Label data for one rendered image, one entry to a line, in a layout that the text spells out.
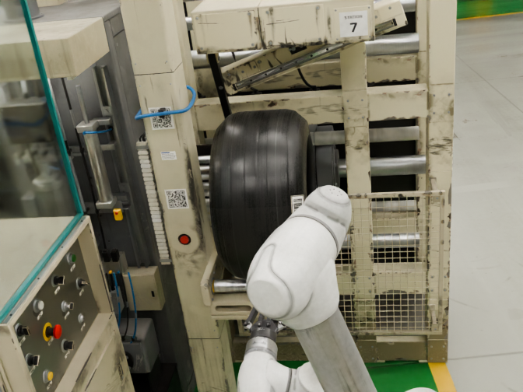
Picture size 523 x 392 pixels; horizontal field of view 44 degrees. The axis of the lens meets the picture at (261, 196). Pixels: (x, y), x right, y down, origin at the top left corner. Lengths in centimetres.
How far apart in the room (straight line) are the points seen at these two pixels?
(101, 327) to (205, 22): 107
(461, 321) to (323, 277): 235
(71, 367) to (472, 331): 209
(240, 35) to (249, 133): 37
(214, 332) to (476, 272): 190
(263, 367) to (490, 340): 188
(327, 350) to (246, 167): 82
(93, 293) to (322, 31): 116
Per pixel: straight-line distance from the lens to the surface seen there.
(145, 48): 203
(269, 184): 193
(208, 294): 224
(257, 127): 204
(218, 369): 260
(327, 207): 130
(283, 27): 220
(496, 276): 390
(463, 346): 339
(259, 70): 239
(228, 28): 223
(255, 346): 180
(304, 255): 120
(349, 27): 219
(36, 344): 192
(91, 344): 216
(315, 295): 121
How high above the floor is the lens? 217
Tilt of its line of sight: 26 degrees down
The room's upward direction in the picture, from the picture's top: 7 degrees counter-clockwise
